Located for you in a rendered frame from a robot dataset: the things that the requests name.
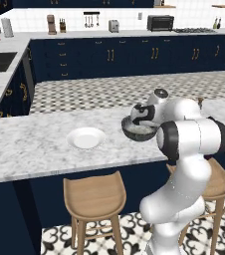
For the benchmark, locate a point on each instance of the navy island cabinet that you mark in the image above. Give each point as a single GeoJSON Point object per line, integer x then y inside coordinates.
{"type": "Point", "coordinates": [11, 215]}

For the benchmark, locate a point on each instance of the white paper towel roll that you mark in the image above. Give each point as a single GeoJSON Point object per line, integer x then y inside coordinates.
{"type": "Point", "coordinates": [7, 27]}

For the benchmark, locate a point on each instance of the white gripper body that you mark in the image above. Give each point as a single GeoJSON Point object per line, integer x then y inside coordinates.
{"type": "Point", "coordinates": [143, 123]}

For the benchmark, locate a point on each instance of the white wall socket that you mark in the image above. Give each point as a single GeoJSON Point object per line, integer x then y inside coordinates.
{"type": "Point", "coordinates": [140, 16]}

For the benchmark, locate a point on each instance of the rail with hanging tools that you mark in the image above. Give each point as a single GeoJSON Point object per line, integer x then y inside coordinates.
{"type": "Point", "coordinates": [91, 19]}

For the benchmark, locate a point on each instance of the silver toaster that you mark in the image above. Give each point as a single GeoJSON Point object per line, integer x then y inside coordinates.
{"type": "Point", "coordinates": [113, 26]}

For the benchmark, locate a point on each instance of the white plate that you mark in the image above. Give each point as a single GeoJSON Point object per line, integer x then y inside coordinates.
{"type": "Point", "coordinates": [86, 138]}

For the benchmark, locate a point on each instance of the navy base cupboards under sink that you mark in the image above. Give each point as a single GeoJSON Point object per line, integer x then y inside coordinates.
{"type": "Point", "coordinates": [16, 94]}

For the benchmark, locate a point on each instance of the navy base cupboards with drawers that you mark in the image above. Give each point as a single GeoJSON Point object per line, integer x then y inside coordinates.
{"type": "Point", "coordinates": [131, 59]}

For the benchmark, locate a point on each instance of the wooden bar stool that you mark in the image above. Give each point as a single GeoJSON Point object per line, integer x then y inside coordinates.
{"type": "Point", "coordinates": [221, 184]}
{"type": "Point", "coordinates": [94, 196]}

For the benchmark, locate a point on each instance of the black toaster oven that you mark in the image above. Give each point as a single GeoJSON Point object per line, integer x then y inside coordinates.
{"type": "Point", "coordinates": [160, 23]}

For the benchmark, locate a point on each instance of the wooden knife block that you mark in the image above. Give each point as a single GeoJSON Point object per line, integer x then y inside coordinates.
{"type": "Point", "coordinates": [62, 26]}

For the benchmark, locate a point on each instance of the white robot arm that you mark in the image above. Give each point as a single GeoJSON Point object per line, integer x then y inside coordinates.
{"type": "Point", "coordinates": [184, 172]}

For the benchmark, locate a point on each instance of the navy wall cupboards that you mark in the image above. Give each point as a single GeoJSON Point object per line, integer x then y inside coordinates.
{"type": "Point", "coordinates": [78, 3]}

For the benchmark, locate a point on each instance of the black hob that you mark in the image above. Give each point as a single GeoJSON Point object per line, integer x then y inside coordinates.
{"type": "Point", "coordinates": [194, 30]}

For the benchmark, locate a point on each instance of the dark grey bowl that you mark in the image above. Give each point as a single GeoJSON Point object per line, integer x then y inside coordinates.
{"type": "Point", "coordinates": [137, 134]}

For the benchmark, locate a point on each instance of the dark bottle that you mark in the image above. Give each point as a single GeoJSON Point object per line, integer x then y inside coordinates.
{"type": "Point", "coordinates": [219, 23]}

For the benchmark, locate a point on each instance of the green bottle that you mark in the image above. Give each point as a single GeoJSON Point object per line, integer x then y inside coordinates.
{"type": "Point", "coordinates": [215, 24]}

